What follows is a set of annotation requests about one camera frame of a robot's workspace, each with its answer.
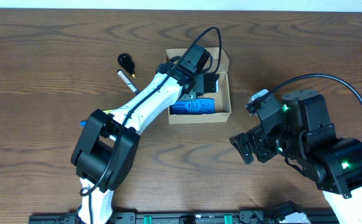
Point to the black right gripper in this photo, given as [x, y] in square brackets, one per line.
[258, 137]

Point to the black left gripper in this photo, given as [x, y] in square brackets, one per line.
[190, 95]

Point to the brown cardboard box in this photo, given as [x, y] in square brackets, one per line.
[222, 101]

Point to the blue plastic tool holder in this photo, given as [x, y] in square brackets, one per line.
[198, 106]

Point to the black teardrop glue bottle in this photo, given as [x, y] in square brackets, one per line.
[125, 61]

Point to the yellow black highlighter marker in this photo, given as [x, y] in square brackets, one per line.
[107, 111]

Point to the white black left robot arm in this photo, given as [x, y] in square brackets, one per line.
[106, 149]

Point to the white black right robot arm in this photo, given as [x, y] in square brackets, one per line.
[299, 128]

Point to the black white marker pen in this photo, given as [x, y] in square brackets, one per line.
[128, 82]

